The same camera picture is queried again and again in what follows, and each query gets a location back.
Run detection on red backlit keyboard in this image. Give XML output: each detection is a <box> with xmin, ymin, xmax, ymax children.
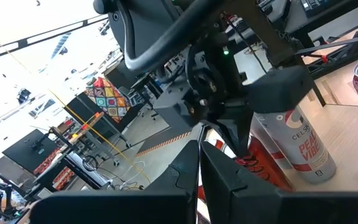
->
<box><xmin>32</xmin><ymin>147</ymin><xmax>62</xmax><ymax>175</ymax></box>
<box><xmin>52</xmin><ymin>169</ymin><xmax>76</xmax><ymax>191</ymax></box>

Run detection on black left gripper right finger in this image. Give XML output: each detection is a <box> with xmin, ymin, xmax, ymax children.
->
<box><xmin>200</xmin><ymin>141</ymin><xmax>358</xmax><ymax>224</ymax></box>

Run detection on yellow floor cable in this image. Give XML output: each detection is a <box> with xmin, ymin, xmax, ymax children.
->
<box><xmin>47</xmin><ymin>88</ymin><xmax>151</xmax><ymax>186</ymax></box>

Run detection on black overhead beam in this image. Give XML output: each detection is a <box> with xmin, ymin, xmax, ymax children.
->
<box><xmin>0</xmin><ymin>17</ymin><xmax>109</xmax><ymax>65</ymax></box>

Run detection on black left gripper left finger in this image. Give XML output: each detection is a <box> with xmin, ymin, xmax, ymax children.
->
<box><xmin>29</xmin><ymin>139</ymin><xmax>201</xmax><ymax>224</ymax></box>

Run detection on black desk monitor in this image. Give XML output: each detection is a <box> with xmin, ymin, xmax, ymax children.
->
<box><xmin>2</xmin><ymin>129</ymin><xmax>58</xmax><ymax>174</ymax></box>

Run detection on tangled floor cables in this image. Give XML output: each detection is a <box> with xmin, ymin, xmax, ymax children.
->
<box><xmin>82</xmin><ymin>160</ymin><xmax>145</xmax><ymax>191</ymax></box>

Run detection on black hanging camera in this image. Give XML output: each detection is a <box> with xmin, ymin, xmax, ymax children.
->
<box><xmin>16</xmin><ymin>88</ymin><xmax>32</xmax><ymax>105</ymax></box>

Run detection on black mat with orange stripes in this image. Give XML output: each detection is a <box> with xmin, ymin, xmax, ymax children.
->
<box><xmin>135</xmin><ymin>126</ymin><xmax>193</xmax><ymax>158</ymax></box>

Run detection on grey lower desk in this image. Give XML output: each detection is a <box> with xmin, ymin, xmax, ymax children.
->
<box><xmin>284</xmin><ymin>0</ymin><xmax>358</xmax><ymax>35</ymax></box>

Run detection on colourful patterned cloth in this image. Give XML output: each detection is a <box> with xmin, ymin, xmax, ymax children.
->
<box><xmin>84</xmin><ymin>77</ymin><xmax>132</xmax><ymax>124</ymax></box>

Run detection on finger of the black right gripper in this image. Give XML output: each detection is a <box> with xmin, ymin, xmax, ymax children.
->
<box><xmin>208</xmin><ymin>113</ymin><xmax>255</xmax><ymax>158</ymax></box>

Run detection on wheeled metal cart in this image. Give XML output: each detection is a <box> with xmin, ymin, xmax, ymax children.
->
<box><xmin>48</xmin><ymin>111</ymin><xmax>133</xmax><ymax>167</ymax></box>

